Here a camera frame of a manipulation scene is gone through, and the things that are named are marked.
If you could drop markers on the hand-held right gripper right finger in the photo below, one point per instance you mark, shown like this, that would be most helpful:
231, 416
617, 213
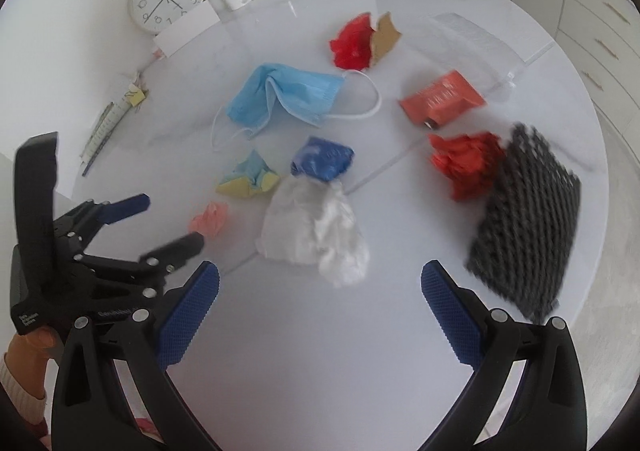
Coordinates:
450, 316

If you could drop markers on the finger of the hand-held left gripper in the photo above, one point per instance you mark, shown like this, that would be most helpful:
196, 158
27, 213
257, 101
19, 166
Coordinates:
182, 246
127, 206

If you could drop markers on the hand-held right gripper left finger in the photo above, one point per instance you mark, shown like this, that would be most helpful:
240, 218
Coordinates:
190, 316

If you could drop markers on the pink paper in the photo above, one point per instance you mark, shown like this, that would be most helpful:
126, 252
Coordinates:
210, 221

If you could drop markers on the black foam net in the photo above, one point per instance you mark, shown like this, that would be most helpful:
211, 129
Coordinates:
525, 221

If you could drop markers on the white plastic bag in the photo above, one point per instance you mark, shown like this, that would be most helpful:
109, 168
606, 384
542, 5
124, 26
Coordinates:
315, 231

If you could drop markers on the orange-red paper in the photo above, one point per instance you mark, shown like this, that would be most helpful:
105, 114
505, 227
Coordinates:
467, 163

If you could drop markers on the orange snack packet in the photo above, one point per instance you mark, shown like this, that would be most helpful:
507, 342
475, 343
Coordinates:
440, 98

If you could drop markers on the clear plastic packaging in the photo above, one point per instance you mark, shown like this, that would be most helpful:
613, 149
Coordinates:
475, 31

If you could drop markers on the person's left forearm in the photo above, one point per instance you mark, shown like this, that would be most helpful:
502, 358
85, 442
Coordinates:
17, 396

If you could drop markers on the person's left hand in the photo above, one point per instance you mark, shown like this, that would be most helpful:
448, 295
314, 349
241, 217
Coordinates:
30, 346

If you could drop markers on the yellow and blue crumpled paper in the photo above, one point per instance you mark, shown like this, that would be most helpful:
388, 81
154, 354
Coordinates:
247, 176

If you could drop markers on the small yellow paper scrap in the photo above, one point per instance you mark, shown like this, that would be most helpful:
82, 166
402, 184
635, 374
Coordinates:
136, 95

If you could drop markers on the blue crumpled wrapper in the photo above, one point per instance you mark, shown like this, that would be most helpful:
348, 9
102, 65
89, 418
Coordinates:
322, 158

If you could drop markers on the blue face mask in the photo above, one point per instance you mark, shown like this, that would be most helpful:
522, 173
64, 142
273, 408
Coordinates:
280, 91

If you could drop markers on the white paper card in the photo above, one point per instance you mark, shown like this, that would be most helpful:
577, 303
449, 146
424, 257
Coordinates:
185, 31

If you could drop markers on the red crumpled paper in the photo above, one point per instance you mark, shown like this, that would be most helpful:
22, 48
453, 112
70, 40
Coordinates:
350, 43

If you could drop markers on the torn brown cardboard piece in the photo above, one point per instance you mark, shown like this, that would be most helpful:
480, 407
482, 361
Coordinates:
385, 38

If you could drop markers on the white drawer cabinet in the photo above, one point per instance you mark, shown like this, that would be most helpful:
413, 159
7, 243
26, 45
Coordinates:
590, 21

